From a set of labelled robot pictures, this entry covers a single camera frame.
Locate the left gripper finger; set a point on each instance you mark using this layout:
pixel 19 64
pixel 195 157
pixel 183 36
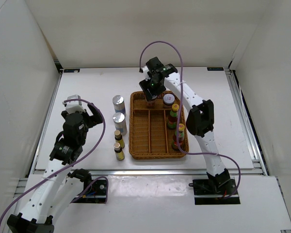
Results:
pixel 92 109
pixel 97 120

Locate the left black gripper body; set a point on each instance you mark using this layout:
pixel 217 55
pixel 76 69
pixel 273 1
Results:
pixel 86 123

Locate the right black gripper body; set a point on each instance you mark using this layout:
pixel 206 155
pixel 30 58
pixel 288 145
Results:
pixel 158 88

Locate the silver cap shaker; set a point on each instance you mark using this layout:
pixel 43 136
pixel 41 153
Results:
pixel 119 120
pixel 119 104

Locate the red sauce bottle yellow cap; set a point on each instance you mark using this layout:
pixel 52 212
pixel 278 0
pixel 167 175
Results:
pixel 178 137

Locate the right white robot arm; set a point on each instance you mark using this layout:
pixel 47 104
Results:
pixel 200 120

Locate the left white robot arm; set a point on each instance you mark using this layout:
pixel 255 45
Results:
pixel 59 185

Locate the small amber bottle far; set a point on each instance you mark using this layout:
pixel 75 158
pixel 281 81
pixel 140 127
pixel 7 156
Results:
pixel 119 138

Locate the small amber bottle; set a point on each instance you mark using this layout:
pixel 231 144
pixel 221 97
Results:
pixel 118 151
pixel 119 138

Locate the small amber bottle near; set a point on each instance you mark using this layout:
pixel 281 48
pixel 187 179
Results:
pixel 118 151

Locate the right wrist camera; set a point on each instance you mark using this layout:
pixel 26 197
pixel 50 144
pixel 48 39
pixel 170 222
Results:
pixel 147 74

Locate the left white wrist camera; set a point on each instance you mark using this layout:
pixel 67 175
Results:
pixel 73 107

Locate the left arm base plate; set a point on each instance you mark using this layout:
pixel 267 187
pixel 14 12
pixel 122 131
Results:
pixel 96 192

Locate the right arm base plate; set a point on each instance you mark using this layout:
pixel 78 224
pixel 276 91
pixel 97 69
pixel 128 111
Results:
pixel 206 194

